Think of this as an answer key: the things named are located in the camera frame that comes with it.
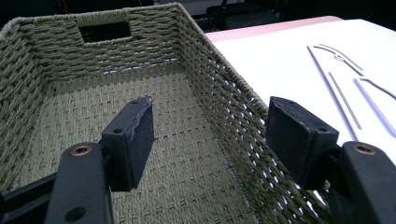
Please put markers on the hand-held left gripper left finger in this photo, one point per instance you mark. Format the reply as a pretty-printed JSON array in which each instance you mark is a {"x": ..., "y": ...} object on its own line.
[{"x": 124, "y": 149}]

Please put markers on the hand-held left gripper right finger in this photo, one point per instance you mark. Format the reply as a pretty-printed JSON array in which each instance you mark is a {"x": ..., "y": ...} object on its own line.
[{"x": 305, "y": 143}]

